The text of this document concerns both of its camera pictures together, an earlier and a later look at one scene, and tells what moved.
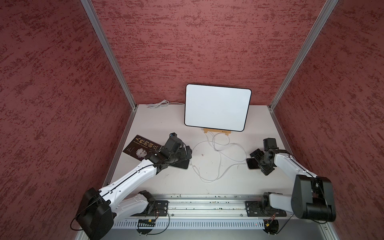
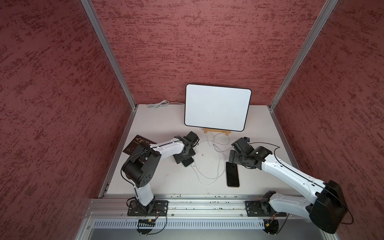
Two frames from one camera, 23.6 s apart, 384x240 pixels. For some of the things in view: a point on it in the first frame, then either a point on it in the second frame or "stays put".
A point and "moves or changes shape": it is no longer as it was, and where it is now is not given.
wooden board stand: (226, 132) stays put
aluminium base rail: (230, 205) stays put
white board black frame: (216, 107) stays put
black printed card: (140, 147) stays put
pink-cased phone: (252, 163) moves or changes shape
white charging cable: (233, 164) moves or changes shape
